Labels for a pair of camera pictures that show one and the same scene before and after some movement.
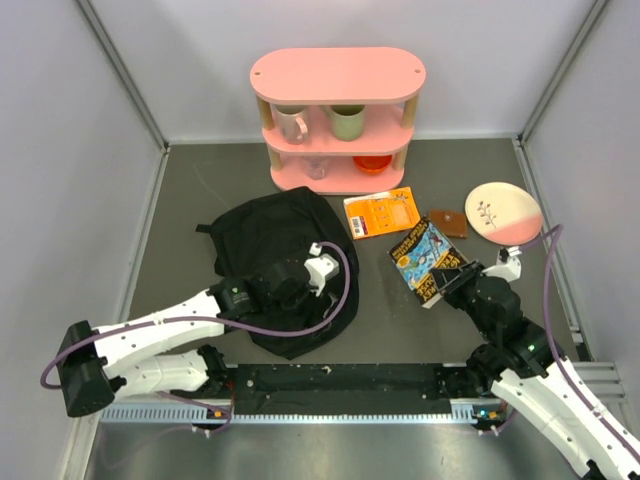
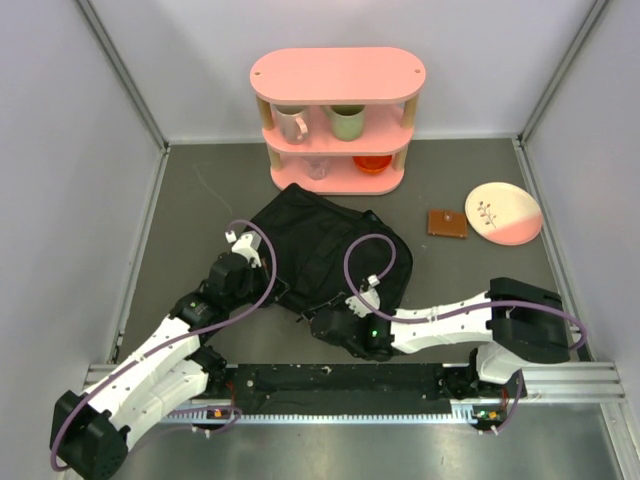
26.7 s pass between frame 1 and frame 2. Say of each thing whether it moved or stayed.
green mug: stayed
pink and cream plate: stayed
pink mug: stayed
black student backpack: moved
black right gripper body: moved
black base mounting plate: stayed
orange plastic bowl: stayed
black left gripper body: moved
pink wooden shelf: stayed
